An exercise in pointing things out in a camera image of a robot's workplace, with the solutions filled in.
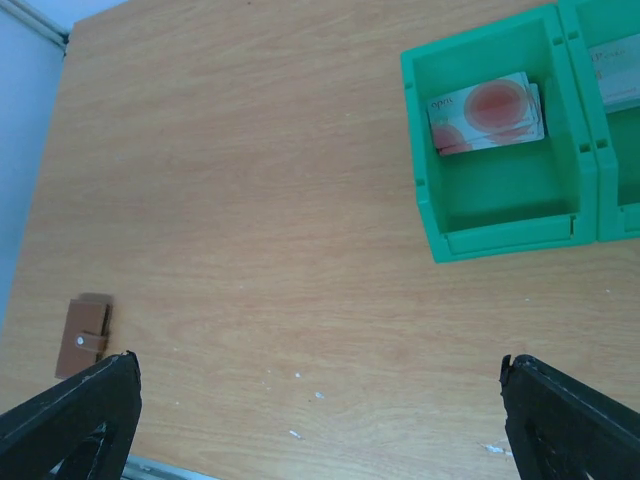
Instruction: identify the green bin with red cards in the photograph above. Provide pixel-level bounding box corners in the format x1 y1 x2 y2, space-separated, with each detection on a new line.
401 4 598 263

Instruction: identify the red circle card stack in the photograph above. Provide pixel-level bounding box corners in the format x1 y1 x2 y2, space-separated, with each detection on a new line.
425 72 545 156

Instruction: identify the brown leather card holder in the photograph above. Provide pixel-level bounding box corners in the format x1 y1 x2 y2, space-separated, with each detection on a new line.
55 292 114 380

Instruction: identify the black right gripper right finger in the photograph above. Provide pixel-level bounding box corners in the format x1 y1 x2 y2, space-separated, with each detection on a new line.
500 355 639 479

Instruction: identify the green bin with VIP cards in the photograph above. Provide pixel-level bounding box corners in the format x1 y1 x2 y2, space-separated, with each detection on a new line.
557 1 639 242

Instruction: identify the white VIP card stack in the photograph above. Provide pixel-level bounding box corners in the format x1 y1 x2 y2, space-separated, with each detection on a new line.
589 34 639 113

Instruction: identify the aluminium frame corner post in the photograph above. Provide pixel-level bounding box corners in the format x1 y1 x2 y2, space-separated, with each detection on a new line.
1 0 70 50

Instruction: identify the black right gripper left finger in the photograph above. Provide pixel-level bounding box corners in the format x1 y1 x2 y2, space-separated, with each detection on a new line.
1 351 142 479

